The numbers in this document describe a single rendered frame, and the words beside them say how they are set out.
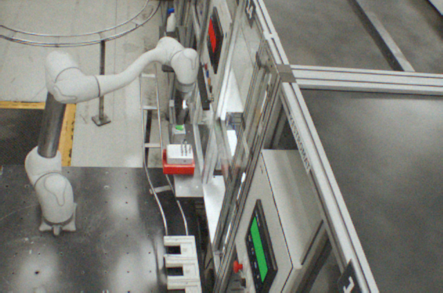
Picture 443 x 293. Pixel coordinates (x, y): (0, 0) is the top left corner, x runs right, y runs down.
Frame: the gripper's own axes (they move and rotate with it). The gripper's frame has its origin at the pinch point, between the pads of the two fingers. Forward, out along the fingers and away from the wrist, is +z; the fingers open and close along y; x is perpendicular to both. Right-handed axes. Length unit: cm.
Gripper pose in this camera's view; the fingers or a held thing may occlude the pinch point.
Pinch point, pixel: (180, 119)
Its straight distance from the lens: 271.3
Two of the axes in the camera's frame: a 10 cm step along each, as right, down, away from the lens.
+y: -1.4, -6.7, 7.3
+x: -9.8, -0.2, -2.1
